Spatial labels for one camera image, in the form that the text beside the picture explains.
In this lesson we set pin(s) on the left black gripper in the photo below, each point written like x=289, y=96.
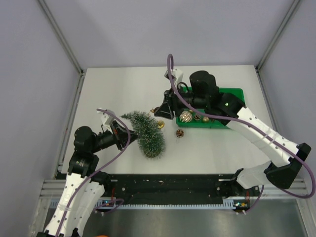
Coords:
x=121, y=135

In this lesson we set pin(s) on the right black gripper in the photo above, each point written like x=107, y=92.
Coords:
x=171, y=97

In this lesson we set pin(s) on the gold bell ornament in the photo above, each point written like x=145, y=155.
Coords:
x=161, y=124

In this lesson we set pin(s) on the pine cone ornament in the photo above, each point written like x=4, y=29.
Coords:
x=179, y=133
x=197, y=117

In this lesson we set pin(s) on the small green christmas tree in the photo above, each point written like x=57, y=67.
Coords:
x=151, y=141

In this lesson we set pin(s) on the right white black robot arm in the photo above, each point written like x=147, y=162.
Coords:
x=285, y=157

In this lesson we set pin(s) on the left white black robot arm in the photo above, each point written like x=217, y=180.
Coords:
x=84, y=185

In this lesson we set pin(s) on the large silver gold bauble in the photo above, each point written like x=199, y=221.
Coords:
x=186, y=117

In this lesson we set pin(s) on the green plastic tray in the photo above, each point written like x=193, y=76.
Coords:
x=234, y=93

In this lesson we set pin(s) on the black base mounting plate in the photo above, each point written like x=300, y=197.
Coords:
x=175, y=189

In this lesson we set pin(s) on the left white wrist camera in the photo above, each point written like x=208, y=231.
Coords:
x=107, y=118

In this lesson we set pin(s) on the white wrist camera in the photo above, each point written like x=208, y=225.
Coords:
x=107, y=118
x=177, y=76

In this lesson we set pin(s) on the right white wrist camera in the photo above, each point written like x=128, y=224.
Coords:
x=177, y=76

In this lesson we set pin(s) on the left aluminium frame post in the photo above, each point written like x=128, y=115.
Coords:
x=59, y=35

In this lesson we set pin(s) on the aluminium frame post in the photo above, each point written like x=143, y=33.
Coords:
x=59, y=35
x=278, y=34

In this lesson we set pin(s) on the grey slotted cable duct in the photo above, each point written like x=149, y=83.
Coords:
x=227, y=204

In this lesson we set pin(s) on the right aluminium frame post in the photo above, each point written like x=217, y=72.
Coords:
x=278, y=34

